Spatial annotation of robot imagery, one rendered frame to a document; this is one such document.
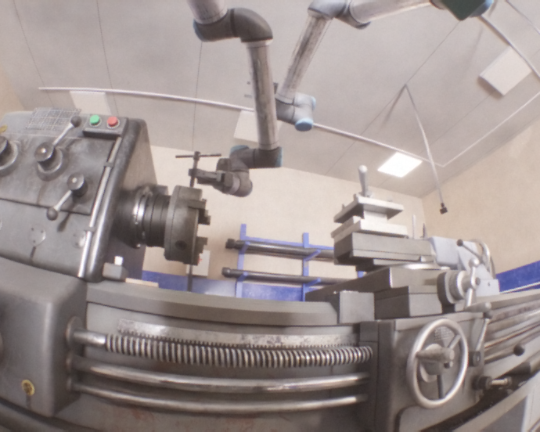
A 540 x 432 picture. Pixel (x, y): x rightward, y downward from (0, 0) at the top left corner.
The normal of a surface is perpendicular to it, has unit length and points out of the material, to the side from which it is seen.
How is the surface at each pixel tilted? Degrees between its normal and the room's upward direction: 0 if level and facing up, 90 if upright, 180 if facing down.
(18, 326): 90
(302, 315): 90
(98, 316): 90
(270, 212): 90
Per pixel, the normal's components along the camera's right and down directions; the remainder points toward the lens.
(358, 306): 0.27, -0.36
